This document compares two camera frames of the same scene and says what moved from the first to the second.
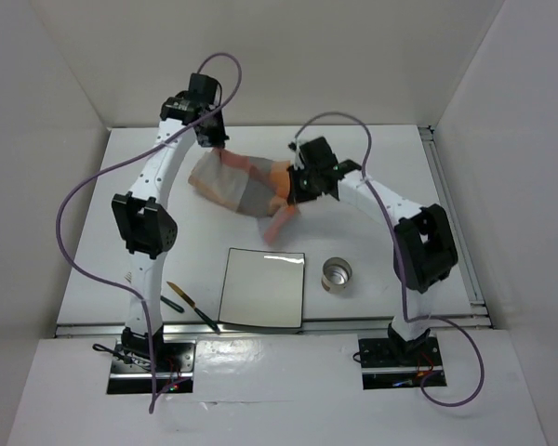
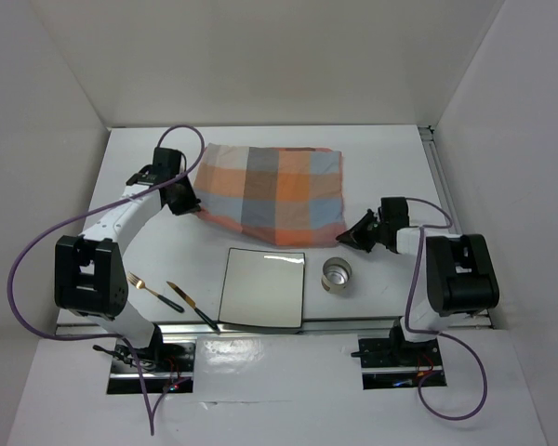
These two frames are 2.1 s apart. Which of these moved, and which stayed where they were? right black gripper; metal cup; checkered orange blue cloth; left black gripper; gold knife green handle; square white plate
Moved: left black gripper; right black gripper; checkered orange blue cloth
Stayed: gold knife green handle; metal cup; square white plate
